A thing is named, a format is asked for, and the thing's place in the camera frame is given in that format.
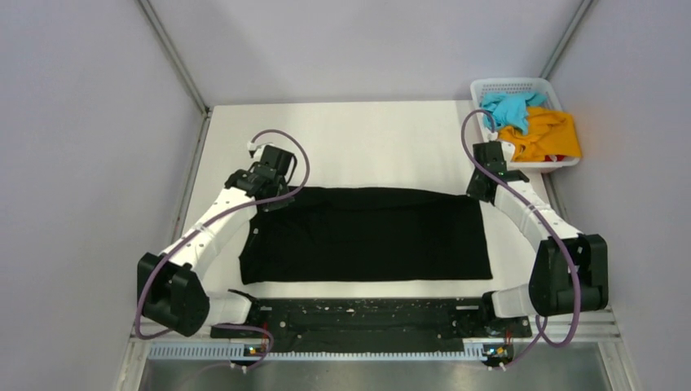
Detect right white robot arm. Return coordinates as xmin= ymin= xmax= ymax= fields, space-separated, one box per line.
xmin=466 ymin=142 xmax=609 ymax=336

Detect light blue t-shirt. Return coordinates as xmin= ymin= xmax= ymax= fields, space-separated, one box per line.
xmin=480 ymin=91 xmax=548 ymax=134

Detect aluminium frame rail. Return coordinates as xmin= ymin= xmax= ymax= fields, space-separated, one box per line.
xmin=140 ymin=308 xmax=621 ymax=343

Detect white plastic basket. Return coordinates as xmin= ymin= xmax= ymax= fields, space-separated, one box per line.
xmin=470 ymin=77 xmax=580 ymax=173

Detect orange t-shirt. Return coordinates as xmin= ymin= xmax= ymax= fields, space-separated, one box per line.
xmin=498 ymin=107 xmax=582 ymax=162

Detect white slotted cable duct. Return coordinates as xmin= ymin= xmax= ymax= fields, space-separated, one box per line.
xmin=148 ymin=338 xmax=508 ymax=362

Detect black t-shirt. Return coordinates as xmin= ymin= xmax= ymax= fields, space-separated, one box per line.
xmin=239 ymin=187 xmax=492 ymax=284

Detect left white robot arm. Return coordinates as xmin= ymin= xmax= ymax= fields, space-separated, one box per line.
xmin=135 ymin=143 xmax=298 ymax=336

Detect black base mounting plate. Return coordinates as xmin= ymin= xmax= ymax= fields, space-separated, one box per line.
xmin=245 ymin=298 xmax=532 ymax=354

